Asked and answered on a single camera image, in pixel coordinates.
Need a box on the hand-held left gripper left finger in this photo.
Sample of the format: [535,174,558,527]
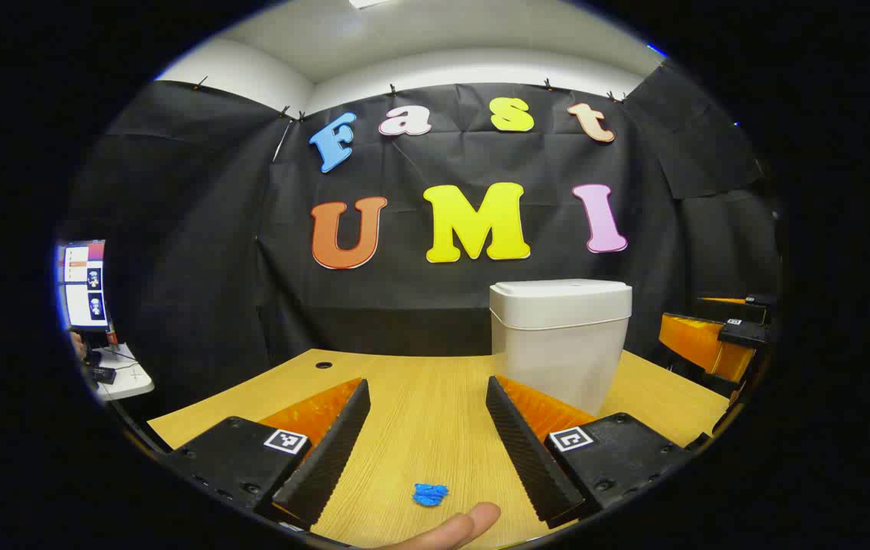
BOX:
[166,377,372,529]

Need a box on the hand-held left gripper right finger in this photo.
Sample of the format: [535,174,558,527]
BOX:
[485,374,694,530]

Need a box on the white desktop garbage bin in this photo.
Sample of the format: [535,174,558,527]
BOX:
[490,279,632,417]

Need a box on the wooden desktop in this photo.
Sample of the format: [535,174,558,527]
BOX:
[146,348,733,550]

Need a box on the black backdrop cloth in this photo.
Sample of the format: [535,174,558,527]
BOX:
[60,57,783,413]

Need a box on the white side table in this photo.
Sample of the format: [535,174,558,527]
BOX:
[91,344,155,403]

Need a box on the computer monitor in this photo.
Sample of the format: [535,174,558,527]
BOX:
[59,240,110,334]

